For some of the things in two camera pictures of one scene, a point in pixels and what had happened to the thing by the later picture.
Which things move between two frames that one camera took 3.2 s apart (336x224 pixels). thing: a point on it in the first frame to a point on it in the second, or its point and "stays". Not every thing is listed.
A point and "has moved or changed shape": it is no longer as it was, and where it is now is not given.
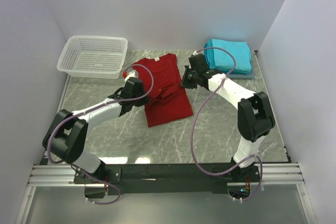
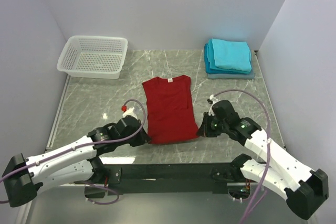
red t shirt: x=168 y=102 has moved or changed shape
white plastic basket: x=96 y=57 stays
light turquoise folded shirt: x=218 y=58 stays
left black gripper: x=142 y=98 to x=142 y=139
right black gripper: x=189 y=77 to x=205 y=126
